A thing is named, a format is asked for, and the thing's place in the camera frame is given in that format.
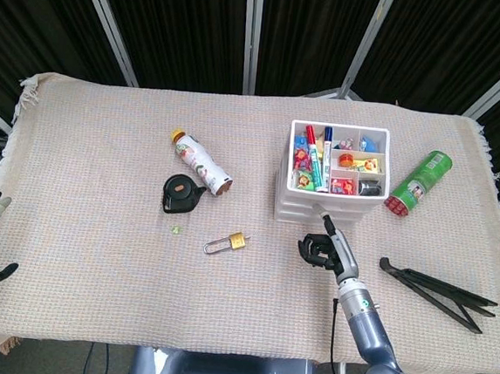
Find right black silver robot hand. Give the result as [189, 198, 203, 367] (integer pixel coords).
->
[293, 202, 366, 289]

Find clear plastic drawer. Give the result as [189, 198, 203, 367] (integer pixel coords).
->
[274, 187, 385, 218]
[273, 204, 360, 230]

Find white drawer organizer box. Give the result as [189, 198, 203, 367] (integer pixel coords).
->
[271, 118, 397, 232]

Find red snack packet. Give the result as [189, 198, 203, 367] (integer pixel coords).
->
[329, 176, 356, 196]

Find black and silver cylindrical object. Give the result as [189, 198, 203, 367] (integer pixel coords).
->
[357, 178, 383, 198]

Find lion print snack packet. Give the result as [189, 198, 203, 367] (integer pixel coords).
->
[293, 169, 316, 191]

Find yellow snack packet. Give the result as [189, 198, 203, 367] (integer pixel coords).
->
[351, 155, 383, 174]

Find red capped green marker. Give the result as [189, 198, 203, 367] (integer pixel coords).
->
[298, 125, 332, 194]

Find green chips can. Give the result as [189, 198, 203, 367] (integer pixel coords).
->
[381, 146, 455, 221]

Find brass padlock with long shackle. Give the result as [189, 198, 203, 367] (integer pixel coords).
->
[202, 228, 254, 259]

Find red cartoon snack packets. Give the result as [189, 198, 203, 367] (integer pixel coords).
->
[293, 133, 315, 170]

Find blue capped white marker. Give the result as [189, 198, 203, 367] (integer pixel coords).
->
[320, 126, 337, 160]

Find beige woven tablecloth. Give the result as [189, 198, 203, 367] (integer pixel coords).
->
[0, 67, 500, 374]

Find drink bottle with yellow cap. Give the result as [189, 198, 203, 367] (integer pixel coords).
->
[165, 127, 238, 200]

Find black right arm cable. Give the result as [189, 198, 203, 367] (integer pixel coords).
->
[325, 296, 358, 374]

